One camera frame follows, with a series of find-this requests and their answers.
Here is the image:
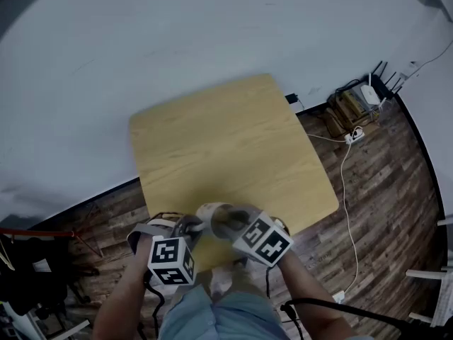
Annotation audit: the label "person's left forearm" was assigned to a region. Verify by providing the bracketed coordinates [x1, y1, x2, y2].
[92, 241, 171, 340]

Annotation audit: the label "long white cable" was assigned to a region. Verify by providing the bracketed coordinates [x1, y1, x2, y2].
[339, 142, 361, 297]

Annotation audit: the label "white network device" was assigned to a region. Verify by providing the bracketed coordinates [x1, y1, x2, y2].
[360, 83, 382, 107]

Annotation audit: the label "white wall cable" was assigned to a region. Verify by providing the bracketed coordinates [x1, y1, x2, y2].
[411, 39, 453, 78]

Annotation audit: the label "black office chair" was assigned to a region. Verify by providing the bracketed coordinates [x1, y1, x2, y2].
[0, 235, 101, 318]

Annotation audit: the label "person's light blue shirt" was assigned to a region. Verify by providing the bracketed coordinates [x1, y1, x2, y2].
[158, 288, 376, 340]

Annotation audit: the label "red metal stand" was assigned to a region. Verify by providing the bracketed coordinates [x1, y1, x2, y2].
[0, 203, 105, 259]

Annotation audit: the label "yellowish cardboard box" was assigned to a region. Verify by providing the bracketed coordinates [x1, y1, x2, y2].
[336, 89, 371, 120]

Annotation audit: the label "white ceramic mug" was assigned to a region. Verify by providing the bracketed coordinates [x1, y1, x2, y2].
[195, 201, 249, 241]

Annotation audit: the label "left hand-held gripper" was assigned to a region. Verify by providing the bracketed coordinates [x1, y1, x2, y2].
[126, 211, 205, 287]

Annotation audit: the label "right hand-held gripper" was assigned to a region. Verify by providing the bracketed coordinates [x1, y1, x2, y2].
[227, 205, 295, 267]

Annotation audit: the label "person's khaki trousers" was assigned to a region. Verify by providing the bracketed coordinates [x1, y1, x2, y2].
[197, 260, 274, 299]

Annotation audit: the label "white table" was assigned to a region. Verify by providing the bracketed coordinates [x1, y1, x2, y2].
[404, 217, 453, 329]

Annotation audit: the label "person's right forearm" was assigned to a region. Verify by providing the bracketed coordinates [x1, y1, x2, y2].
[274, 249, 357, 340]

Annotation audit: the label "black router with antennas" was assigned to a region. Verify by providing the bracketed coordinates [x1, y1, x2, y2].
[369, 60, 408, 101]

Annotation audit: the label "white desk frame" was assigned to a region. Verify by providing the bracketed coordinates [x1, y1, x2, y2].
[0, 298, 90, 340]

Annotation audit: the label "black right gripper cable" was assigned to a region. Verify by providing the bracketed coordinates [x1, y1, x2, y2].
[265, 269, 438, 340]

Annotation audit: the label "brown cardboard box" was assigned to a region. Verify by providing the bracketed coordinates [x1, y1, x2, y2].
[326, 106, 382, 139]

